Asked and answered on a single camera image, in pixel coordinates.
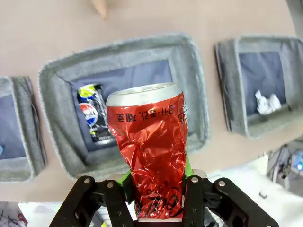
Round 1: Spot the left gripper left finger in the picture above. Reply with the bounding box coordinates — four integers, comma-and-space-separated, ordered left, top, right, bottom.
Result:
48, 170, 134, 227

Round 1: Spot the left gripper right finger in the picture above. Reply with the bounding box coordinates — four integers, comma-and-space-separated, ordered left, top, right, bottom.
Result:
183, 153, 280, 227

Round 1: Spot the crushed red cola can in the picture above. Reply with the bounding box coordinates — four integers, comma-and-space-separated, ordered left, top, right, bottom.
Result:
106, 82, 189, 223

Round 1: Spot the crushed black Pepsi can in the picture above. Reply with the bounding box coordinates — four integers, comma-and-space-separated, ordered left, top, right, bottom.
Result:
77, 84, 116, 144

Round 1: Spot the white paper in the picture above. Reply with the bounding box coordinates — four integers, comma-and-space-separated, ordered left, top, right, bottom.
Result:
254, 89, 283, 115

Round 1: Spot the person's right hand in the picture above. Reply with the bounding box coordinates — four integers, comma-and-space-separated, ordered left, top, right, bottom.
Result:
90, 0, 110, 19

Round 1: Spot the device with blue light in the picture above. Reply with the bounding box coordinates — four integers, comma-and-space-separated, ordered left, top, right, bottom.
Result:
267, 141, 303, 190

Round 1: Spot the grey fabric basket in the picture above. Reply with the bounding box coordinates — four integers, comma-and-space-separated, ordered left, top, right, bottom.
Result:
0, 75, 48, 183
214, 35, 303, 140
37, 33, 211, 180

